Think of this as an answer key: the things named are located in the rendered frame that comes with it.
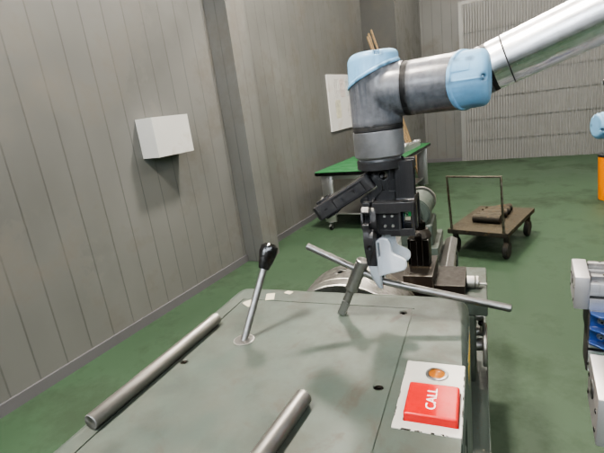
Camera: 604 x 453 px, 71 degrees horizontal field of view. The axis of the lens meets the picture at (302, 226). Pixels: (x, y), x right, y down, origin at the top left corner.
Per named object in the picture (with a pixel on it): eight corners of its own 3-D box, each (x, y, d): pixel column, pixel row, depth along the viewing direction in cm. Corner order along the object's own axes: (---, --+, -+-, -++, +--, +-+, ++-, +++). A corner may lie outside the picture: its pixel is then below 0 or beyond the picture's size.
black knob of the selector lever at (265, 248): (273, 273, 72) (270, 246, 71) (256, 272, 73) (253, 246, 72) (283, 264, 76) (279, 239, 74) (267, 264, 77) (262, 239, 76)
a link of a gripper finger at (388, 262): (407, 296, 66) (404, 239, 64) (369, 294, 69) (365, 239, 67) (410, 288, 69) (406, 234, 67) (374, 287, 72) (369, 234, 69)
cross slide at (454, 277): (465, 298, 146) (465, 286, 145) (344, 292, 163) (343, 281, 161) (466, 277, 162) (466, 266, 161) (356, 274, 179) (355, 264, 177)
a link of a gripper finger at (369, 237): (375, 269, 66) (370, 213, 64) (365, 269, 66) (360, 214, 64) (381, 259, 70) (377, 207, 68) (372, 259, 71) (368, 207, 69)
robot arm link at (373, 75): (395, 44, 56) (335, 56, 60) (401, 128, 59) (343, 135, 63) (410, 48, 62) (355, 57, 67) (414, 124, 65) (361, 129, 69)
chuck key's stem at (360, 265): (333, 313, 76) (355, 259, 71) (338, 306, 78) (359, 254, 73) (345, 318, 75) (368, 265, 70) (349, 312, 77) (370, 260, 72)
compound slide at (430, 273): (433, 289, 145) (432, 276, 144) (403, 288, 149) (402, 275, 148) (438, 267, 163) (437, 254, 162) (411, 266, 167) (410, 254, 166)
